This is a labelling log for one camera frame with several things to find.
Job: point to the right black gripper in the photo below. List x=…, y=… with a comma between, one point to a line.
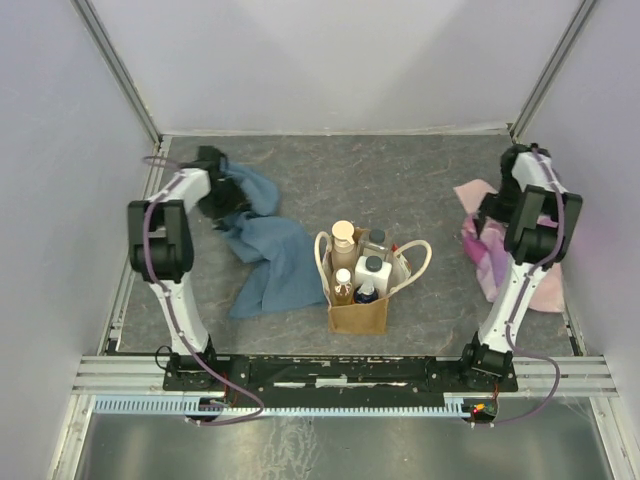
x=486, y=209

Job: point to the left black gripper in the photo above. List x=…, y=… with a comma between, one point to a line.
x=238, y=201

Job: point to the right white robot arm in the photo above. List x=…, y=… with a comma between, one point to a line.
x=515, y=236

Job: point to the burlap watermelon canvas bag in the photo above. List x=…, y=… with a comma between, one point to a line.
x=371, y=318

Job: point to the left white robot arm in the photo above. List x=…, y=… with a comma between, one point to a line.
x=161, y=248

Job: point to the amber liquid bottle white cap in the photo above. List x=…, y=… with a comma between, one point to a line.
x=342, y=288

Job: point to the aluminium frame rail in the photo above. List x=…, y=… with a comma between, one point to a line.
x=528, y=378

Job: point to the white bottle grey cap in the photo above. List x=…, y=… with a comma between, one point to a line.
x=376, y=270

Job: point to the aluminium corner post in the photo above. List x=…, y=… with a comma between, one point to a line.
x=99, y=34
x=551, y=69

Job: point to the right aluminium corner post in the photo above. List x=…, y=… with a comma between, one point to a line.
x=551, y=69

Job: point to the left aluminium corner post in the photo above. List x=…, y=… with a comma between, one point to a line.
x=99, y=34

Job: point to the pink cloth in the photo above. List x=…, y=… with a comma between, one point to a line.
x=490, y=258

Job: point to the beige pump lotion bottle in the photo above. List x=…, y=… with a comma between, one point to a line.
x=344, y=248

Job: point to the blue cloth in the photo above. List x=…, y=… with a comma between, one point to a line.
x=285, y=275

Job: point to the clear square bottle black cap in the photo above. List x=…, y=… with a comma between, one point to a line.
x=375, y=242

